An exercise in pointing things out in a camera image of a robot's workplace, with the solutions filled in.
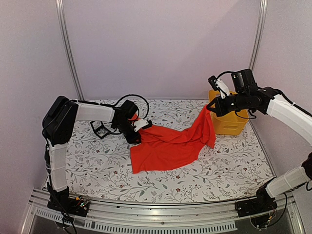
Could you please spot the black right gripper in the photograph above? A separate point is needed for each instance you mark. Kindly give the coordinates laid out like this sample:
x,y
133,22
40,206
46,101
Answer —
x,y
221,110

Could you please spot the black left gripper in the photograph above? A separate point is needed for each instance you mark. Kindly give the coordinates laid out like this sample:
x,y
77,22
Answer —
x,y
136,137

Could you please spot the red t-shirt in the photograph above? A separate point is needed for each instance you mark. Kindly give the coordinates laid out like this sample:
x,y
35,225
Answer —
x,y
163,149

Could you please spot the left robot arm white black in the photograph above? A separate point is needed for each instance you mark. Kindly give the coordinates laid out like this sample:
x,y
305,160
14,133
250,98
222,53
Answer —
x,y
58,125

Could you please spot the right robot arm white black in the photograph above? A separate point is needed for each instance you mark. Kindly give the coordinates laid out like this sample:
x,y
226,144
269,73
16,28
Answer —
x,y
271,102

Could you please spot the yellow plastic basket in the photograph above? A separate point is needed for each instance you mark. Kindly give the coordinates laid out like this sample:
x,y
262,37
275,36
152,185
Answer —
x,y
230,124

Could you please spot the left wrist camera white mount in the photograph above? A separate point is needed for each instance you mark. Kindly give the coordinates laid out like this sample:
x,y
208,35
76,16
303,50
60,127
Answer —
x,y
142,124

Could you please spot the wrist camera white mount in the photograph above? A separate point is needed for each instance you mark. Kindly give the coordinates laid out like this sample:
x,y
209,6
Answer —
x,y
142,124
218,85

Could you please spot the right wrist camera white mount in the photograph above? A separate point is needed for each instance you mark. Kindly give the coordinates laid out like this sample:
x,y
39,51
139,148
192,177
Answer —
x,y
218,85

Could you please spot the right aluminium corner post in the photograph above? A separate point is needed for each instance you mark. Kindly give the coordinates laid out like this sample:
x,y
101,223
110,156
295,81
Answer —
x,y
259,33

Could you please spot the aluminium corner post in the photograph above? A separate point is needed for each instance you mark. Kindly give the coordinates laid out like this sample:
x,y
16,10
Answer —
x,y
68,49
259,33

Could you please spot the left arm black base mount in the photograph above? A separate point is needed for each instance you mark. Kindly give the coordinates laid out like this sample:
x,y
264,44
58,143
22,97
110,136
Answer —
x,y
68,205

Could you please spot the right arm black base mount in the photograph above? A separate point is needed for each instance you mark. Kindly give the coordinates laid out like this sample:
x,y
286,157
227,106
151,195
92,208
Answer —
x,y
261,203

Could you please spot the aluminium front rail frame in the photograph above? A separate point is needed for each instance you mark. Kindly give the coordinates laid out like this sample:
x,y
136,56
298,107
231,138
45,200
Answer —
x,y
121,217

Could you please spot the left aluminium corner post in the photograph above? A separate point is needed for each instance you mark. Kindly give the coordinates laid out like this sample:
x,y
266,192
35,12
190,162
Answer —
x,y
68,49

